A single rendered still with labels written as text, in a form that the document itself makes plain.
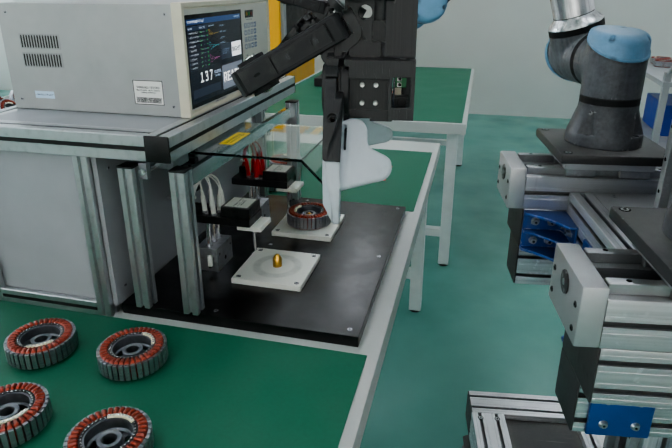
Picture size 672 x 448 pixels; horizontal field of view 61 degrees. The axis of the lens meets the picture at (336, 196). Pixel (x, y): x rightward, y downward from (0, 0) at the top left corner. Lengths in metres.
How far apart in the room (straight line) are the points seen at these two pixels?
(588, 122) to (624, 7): 5.24
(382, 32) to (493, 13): 5.85
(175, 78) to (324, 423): 0.65
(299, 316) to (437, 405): 1.09
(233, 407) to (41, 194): 0.54
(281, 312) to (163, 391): 0.26
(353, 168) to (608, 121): 0.84
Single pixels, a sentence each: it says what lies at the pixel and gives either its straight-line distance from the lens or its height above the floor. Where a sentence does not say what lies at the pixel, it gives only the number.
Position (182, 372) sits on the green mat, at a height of 0.75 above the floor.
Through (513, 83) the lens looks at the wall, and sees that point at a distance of 6.44.
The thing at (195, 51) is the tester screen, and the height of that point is 1.23.
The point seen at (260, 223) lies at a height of 0.88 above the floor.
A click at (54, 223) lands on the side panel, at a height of 0.93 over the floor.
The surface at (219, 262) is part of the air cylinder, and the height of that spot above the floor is 0.79.
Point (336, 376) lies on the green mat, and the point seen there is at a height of 0.75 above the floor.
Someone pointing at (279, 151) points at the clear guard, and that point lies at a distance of 1.04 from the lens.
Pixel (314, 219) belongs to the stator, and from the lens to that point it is 1.38.
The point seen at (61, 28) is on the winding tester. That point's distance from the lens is 1.22.
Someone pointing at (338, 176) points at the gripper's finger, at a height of 1.20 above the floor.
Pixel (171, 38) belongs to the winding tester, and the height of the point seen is 1.26.
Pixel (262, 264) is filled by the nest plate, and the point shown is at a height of 0.78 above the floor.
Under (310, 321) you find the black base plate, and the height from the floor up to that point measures 0.77.
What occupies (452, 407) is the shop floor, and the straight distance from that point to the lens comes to 2.10.
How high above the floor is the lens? 1.35
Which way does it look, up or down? 21 degrees down
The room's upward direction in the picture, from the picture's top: straight up
